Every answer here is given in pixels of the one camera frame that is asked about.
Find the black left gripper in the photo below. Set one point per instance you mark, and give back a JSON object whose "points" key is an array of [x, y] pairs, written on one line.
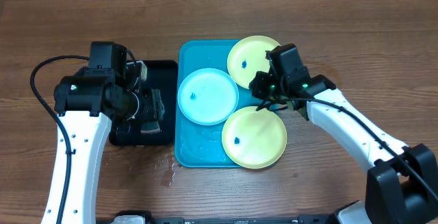
{"points": [[153, 107]]}

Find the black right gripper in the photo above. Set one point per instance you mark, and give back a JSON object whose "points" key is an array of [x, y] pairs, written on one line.
{"points": [[262, 80]]}

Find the yellow plate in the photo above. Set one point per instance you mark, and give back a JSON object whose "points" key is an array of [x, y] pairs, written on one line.
{"points": [[247, 57], [254, 139]]}

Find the light blue plate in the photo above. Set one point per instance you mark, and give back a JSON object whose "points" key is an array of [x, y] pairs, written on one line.
{"points": [[208, 96]]}

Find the green brown sponge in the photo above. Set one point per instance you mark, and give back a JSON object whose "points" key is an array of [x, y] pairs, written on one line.
{"points": [[150, 127]]}

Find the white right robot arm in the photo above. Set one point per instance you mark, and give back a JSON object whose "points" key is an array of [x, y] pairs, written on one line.
{"points": [[401, 180]]}

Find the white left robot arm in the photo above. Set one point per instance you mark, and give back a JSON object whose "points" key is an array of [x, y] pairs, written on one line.
{"points": [[90, 111]]}

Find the black plastic tray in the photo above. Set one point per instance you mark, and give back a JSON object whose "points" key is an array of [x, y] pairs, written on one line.
{"points": [[162, 75]]}

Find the teal plastic tray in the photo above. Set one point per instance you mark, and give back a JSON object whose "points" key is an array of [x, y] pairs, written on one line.
{"points": [[200, 146]]}

